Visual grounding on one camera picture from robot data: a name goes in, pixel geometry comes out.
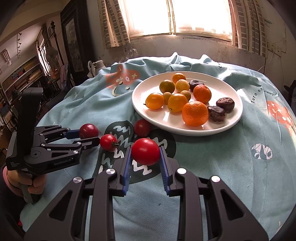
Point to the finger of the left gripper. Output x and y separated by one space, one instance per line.
48 134
50 151

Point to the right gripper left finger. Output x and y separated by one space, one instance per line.
83 209

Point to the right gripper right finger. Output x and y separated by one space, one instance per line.
227 217

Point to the dark red plum tomato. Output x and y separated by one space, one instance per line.
88 130

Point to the red cherry tomato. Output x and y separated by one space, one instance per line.
109 142
145 151
142 128

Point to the orange round tomato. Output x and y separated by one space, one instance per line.
154 101

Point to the large water chestnut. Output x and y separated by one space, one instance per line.
217 114

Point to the large orange mandarin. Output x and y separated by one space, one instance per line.
195 113

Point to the small tan kumquat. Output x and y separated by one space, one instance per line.
166 96

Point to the large orange yellow tomato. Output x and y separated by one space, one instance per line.
176 103

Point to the green orange tomato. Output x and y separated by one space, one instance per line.
167 86

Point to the small green kumquat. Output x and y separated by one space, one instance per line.
187 94

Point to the yellow spotted fruit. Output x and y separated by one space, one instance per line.
181 85

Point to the small water chestnut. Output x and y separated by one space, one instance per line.
193 83

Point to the person's left hand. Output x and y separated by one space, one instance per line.
16 178

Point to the light blue patterned tablecloth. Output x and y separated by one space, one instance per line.
255 158

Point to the standing fan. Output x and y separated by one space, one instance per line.
52 58

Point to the white grey kettle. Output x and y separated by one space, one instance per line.
94 68

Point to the mandarin on plate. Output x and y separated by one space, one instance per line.
202 93

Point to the dark framed picture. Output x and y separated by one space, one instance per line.
71 43

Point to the left checkered curtain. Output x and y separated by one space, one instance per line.
113 27

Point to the checkered curtain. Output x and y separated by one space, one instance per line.
248 31
113 27

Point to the white oval plate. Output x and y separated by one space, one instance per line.
173 122

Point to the small orange tomato on plate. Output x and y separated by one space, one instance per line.
177 76

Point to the bright window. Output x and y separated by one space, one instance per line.
197 18

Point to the right checkered curtain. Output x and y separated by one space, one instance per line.
248 31

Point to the wall bookshelf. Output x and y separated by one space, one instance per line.
22 77

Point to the wall power socket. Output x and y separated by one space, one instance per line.
274 48

